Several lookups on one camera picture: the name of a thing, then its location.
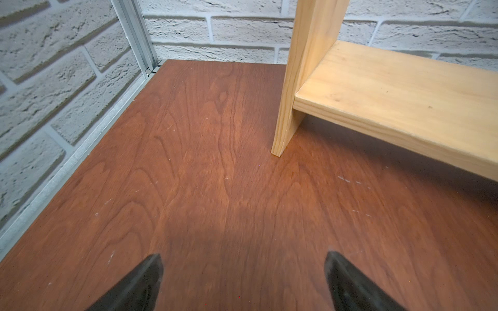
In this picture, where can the light wooden shelf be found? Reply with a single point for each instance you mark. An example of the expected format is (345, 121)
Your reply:
(441, 110)

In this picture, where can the left aluminium corner post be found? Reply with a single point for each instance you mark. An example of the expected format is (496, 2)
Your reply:
(133, 23)

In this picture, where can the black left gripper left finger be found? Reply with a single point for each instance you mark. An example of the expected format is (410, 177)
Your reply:
(138, 290)

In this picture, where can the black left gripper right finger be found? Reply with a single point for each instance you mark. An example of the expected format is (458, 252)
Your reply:
(351, 289)

